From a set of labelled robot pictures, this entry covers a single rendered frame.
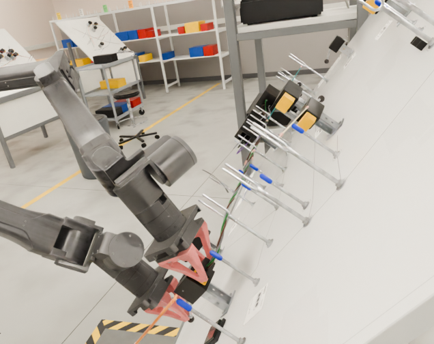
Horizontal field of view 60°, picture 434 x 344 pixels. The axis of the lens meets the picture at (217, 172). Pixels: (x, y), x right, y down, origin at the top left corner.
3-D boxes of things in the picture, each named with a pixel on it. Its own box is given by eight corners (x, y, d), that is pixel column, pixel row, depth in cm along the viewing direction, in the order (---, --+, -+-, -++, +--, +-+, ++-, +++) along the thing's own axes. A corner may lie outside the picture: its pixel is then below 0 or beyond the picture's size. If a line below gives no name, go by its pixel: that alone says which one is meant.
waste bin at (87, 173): (79, 185, 405) (61, 129, 380) (79, 170, 445) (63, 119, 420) (122, 174, 416) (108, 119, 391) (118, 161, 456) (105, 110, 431)
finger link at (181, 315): (207, 293, 72) (170, 262, 71) (192, 325, 67) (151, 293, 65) (187, 304, 76) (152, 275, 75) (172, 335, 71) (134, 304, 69)
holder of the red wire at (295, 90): (325, 91, 109) (294, 69, 109) (317, 112, 99) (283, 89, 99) (314, 103, 112) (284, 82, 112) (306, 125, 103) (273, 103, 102)
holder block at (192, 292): (201, 285, 68) (183, 274, 68) (215, 271, 64) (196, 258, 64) (192, 304, 65) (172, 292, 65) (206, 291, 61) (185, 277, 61)
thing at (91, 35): (146, 97, 779) (127, 11, 713) (114, 115, 680) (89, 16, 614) (117, 99, 805) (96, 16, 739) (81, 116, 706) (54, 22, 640)
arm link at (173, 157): (112, 191, 65) (87, 156, 59) (162, 149, 69) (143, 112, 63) (152, 224, 58) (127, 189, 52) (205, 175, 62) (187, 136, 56)
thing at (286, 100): (295, 98, 99) (285, 91, 99) (293, 102, 98) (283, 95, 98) (286, 110, 102) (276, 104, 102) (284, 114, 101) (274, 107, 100)
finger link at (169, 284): (204, 299, 71) (166, 268, 70) (189, 333, 65) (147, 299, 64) (185, 310, 75) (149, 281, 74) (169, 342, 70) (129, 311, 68)
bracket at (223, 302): (229, 296, 67) (205, 280, 67) (235, 290, 66) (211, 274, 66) (220, 318, 64) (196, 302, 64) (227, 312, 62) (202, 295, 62)
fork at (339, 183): (346, 183, 48) (254, 121, 48) (337, 193, 49) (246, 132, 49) (345, 176, 50) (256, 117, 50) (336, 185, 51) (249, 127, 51)
